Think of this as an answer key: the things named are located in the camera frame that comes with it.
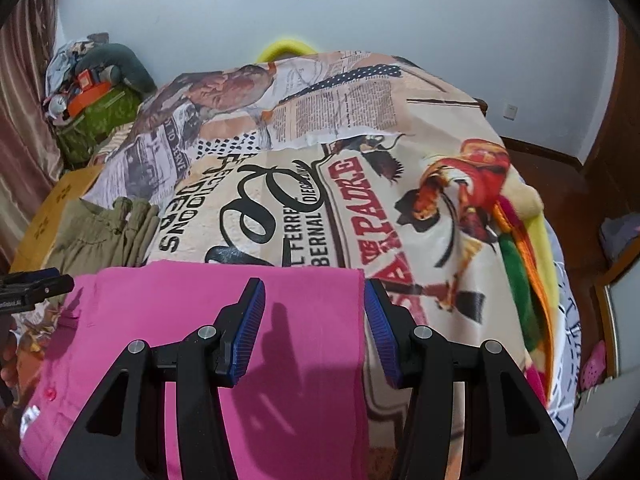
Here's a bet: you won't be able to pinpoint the pink hoodie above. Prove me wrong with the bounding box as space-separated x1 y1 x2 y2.
20 260 368 480

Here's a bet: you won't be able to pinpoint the wooden framed mirror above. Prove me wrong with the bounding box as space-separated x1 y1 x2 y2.
592 255 640 378

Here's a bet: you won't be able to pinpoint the olive green pants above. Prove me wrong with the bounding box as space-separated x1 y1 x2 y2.
47 196 161 276

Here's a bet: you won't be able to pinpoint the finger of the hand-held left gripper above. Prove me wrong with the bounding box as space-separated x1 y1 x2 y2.
10 269 76 307

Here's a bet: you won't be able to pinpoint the brown wooden door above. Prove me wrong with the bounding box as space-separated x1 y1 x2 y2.
580 15 640 211

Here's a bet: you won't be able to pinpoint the yellow plastic basin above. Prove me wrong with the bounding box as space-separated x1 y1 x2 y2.
257 37 321 63

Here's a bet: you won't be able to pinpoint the orange box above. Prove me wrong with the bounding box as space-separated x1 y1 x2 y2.
67 71 112 116

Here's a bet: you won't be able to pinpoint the white printed sheet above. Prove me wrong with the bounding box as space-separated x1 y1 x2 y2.
542 220 586 431

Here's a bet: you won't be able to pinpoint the brown curtain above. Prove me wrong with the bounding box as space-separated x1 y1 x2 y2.
0 0 68 271

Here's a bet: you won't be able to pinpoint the pink shoe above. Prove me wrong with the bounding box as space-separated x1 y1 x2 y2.
580 340 608 388

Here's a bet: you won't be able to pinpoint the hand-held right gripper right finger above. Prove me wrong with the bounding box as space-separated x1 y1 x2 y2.
364 280 581 480

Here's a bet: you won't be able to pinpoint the green patterned bag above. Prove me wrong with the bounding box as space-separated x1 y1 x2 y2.
55 85 143 171

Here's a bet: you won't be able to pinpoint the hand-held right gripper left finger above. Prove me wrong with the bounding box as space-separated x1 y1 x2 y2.
47 278 266 480

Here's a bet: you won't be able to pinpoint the person's left hand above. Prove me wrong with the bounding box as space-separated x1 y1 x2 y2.
0 332 19 397

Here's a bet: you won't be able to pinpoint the colourful striped blanket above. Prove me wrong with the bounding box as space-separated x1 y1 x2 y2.
492 180 556 401

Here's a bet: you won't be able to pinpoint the purple cloth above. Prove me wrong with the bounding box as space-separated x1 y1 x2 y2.
600 215 640 261

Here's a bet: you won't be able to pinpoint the printed blanket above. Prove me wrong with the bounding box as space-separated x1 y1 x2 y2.
10 50 551 480

